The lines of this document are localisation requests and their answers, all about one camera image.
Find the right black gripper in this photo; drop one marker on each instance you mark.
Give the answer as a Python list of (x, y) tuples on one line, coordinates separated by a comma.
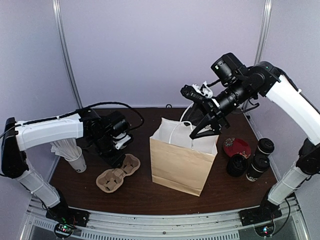
[(211, 110)]

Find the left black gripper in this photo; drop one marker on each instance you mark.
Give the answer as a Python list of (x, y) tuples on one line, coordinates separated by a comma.
[(114, 160)]

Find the cardboard cup carrier tray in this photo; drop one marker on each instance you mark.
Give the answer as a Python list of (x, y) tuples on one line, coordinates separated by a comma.
[(112, 179)]

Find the brown paper takeout bag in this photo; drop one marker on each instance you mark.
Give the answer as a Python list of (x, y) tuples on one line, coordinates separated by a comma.
[(179, 162)]

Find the stack of black lids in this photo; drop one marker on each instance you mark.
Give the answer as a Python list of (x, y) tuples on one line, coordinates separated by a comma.
[(237, 165)]

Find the black paper coffee cup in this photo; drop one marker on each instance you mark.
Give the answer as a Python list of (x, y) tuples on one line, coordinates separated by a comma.
[(262, 152), (253, 174)]

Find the black cup lid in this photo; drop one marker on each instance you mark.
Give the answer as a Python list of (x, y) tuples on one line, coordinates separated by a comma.
[(266, 145), (260, 163)]

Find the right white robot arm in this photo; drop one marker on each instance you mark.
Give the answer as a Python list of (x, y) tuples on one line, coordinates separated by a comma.
[(244, 83)]

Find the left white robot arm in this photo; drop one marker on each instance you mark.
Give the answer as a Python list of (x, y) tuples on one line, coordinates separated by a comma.
[(109, 134)]

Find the white cup holding straws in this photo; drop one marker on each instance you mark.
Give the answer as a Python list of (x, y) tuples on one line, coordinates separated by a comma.
[(77, 161)]

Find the red patterned plate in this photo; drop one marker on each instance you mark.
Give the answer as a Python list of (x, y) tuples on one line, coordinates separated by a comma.
[(233, 146)]

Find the bundle of wrapped straws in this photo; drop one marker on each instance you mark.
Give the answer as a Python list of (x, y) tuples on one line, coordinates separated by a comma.
[(66, 148)]

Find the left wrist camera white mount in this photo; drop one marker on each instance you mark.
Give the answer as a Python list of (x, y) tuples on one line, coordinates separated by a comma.
[(121, 141)]

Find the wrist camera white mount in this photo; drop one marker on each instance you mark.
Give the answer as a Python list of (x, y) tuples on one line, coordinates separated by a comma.
[(121, 141), (197, 93)]

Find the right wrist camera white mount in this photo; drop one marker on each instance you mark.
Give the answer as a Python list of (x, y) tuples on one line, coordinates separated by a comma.
[(197, 93)]

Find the aluminium front rail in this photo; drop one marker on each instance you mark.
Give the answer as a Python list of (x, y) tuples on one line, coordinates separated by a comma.
[(224, 225)]

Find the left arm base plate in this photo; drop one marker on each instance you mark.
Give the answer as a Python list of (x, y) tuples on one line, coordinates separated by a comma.
[(70, 216)]

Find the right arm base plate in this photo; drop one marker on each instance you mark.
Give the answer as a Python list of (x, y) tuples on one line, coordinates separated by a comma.
[(256, 215)]

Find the left aluminium corner post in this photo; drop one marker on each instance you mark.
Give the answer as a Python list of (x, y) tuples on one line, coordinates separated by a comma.
[(65, 53)]

